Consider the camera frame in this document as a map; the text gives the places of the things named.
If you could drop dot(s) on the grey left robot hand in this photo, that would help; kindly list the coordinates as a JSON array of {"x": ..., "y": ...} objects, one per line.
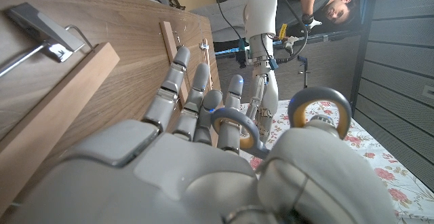
[{"x": 271, "y": 98}]

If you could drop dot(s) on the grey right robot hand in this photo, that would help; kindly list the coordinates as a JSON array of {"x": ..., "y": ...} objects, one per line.
[{"x": 169, "y": 183}]

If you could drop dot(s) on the black gloved person hand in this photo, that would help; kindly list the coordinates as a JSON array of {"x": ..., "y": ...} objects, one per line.
[{"x": 309, "y": 21}]

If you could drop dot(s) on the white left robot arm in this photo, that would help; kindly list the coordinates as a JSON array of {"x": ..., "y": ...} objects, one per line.
[{"x": 259, "y": 10}]

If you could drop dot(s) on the bearded man in grey shirt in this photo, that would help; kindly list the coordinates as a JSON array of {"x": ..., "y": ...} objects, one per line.
[{"x": 339, "y": 10}]

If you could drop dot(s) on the black clamp stand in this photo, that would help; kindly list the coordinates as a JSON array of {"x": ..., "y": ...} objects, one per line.
[{"x": 304, "y": 71}]

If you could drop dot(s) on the white floor board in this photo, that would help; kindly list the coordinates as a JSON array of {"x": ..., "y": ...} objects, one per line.
[{"x": 210, "y": 23}]

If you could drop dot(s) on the floral rose print curtain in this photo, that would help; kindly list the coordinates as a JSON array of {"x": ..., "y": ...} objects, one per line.
[{"x": 373, "y": 156}]

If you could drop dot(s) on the black partition frame post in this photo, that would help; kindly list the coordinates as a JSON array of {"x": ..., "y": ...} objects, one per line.
[{"x": 363, "y": 47}]

